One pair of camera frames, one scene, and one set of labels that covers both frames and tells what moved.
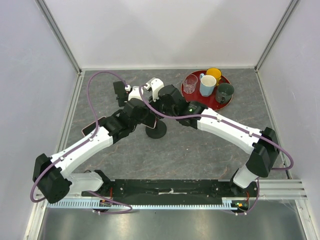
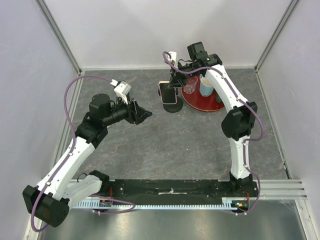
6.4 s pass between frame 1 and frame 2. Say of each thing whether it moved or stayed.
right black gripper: moved
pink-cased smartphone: moved
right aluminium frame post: stayed
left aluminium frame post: stayed
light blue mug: stayed
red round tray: stayed
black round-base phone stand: moved
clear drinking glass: stayed
